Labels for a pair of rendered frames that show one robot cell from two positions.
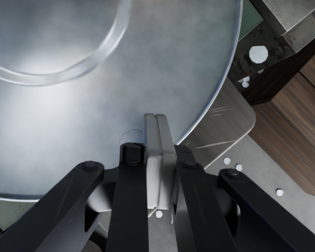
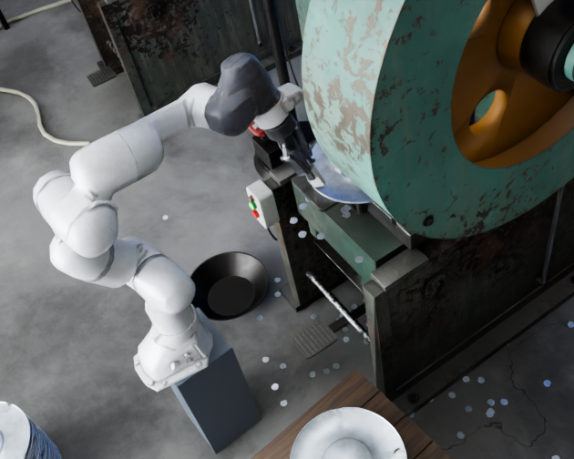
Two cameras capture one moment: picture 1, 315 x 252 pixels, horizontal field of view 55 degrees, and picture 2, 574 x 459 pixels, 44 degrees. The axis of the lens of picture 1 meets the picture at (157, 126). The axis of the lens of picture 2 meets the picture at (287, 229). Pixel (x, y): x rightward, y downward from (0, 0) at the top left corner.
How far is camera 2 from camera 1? 1.69 m
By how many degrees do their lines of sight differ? 45
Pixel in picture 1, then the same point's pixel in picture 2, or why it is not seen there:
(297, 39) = (369, 285)
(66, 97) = (331, 168)
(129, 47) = (344, 180)
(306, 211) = not seen: outside the picture
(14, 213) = not seen: hidden behind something
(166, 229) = (250, 365)
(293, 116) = (342, 385)
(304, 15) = (378, 280)
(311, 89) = (363, 400)
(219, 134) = (318, 200)
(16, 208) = not seen: hidden behind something
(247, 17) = (376, 255)
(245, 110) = (324, 207)
